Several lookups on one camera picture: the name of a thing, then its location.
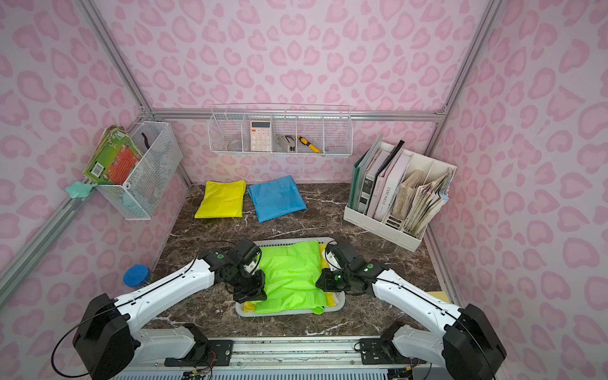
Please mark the green raincoat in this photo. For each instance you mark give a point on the green raincoat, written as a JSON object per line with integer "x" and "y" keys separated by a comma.
{"x": 290, "y": 275}

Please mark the yellow sticky note pad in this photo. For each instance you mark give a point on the yellow sticky note pad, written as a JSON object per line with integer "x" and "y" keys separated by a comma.
{"x": 440, "y": 295}

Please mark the yellow black utility knife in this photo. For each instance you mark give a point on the yellow black utility knife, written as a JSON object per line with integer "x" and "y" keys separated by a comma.
{"x": 309, "y": 144}

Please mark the white desktop file organizer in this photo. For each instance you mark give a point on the white desktop file organizer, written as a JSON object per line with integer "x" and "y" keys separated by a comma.
{"x": 395, "y": 193}

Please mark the white perforated plastic basket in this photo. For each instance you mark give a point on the white perforated plastic basket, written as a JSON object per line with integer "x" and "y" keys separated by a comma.
{"x": 341, "y": 298}

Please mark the grey stapler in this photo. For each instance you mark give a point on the grey stapler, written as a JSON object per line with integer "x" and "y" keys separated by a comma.
{"x": 286, "y": 142}

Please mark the blue raincoat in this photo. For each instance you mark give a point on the blue raincoat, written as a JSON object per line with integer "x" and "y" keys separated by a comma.
{"x": 276, "y": 198}

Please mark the green red booklet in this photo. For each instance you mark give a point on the green red booklet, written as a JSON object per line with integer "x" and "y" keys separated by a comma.
{"x": 114, "y": 158}

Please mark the white mesh wall basket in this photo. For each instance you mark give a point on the white mesh wall basket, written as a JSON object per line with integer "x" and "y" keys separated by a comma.
{"x": 138, "y": 197}

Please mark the pink white calculator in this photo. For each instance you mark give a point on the pink white calculator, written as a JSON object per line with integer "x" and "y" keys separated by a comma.
{"x": 260, "y": 136}

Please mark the white wire wall shelf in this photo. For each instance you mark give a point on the white wire wall shelf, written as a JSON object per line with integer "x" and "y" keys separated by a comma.
{"x": 328, "y": 128}

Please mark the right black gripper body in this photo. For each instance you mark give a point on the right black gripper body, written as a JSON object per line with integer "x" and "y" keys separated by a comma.
{"x": 331, "y": 280}

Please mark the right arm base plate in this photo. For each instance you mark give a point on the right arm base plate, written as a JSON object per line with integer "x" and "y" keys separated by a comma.
{"x": 376, "y": 351}

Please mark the blue lidded jar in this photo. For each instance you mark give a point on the blue lidded jar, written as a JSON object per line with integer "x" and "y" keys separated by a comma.
{"x": 136, "y": 276}

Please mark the stack of beige papers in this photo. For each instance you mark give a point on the stack of beige papers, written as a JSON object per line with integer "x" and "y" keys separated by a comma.
{"x": 416, "y": 203}

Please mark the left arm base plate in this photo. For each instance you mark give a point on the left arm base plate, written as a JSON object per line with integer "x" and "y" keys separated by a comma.
{"x": 212, "y": 353}

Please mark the mint green wall hook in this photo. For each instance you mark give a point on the mint green wall hook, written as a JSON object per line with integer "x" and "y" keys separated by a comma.
{"x": 80, "y": 190}

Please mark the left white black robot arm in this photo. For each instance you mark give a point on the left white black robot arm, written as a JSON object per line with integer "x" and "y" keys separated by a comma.
{"x": 111, "y": 335}

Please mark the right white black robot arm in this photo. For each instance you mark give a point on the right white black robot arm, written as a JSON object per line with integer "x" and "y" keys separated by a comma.
{"x": 459, "y": 339}

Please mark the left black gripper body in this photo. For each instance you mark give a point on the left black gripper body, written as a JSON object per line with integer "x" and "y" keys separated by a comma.
{"x": 249, "y": 287}

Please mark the green file folder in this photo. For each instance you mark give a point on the green file folder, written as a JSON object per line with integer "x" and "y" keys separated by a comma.
{"x": 358, "y": 173}

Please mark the lime yellow folded raincoat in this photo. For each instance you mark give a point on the lime yellow folded raincoat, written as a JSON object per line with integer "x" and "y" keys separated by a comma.
{"x": 222, "y": 200}

